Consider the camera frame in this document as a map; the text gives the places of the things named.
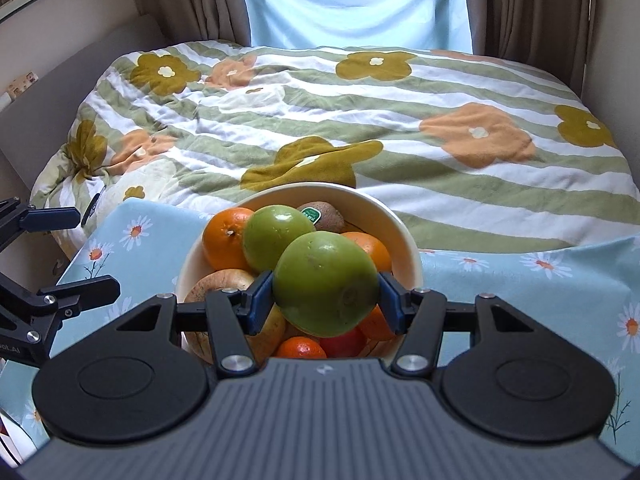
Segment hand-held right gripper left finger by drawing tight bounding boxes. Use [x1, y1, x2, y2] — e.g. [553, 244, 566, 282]
[116, 269, 276, 378]

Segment floral striped blanket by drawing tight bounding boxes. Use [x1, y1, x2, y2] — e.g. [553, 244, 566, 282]
[30, 40, 640, 261]

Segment small tangerine with stem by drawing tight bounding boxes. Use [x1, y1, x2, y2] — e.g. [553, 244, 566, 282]
[356, 305, 396, 342]
[274, 336, 327, 359]

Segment yellow apple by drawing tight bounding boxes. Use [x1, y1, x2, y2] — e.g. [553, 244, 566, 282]
[184, 269, 288, 361]

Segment light blue sheer curtain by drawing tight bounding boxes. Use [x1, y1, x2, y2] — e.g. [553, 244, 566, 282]
[235, 0, 473, 53]

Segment grey bed headboard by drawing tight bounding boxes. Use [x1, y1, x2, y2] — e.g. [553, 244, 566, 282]
[0, 14, 166, 201]

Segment brown curtain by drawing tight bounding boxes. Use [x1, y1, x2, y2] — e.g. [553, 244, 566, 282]
[462, 0, 588, 91]
[145, 0, 251, 46]

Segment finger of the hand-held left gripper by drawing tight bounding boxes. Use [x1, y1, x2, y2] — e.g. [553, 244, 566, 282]
[0, 271, 122, 322]
[0, 198, 82, 251]

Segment blue daisy tablecloth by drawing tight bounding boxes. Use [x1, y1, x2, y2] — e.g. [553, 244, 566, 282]
[0, 197, 640, 461]

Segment small green apple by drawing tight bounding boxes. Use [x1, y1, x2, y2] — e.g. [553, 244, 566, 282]
[242, 205, 317, 275]

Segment large orange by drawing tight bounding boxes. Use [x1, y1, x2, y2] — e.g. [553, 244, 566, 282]
[202, 207, 256, 272]
[341, 231, 393, 276]

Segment cream bowl with bear print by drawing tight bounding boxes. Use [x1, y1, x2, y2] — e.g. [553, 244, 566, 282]
[175, 183, 425, 366]

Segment brown kiwi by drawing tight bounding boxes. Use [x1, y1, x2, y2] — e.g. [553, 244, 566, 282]
[297, 201, 346, 235]

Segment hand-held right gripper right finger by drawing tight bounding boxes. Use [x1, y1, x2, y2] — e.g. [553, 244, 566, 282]
[377, 270, 536, 377]

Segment red tomato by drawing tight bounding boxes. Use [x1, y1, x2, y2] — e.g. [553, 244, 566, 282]
[320, 327, 368, 359]

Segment wall outlet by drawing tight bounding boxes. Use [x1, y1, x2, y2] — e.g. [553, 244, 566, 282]
[7, 72, 40, 96]

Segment large green apple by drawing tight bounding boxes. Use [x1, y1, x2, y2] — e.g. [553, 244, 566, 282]
[272, 231, 381, 338]

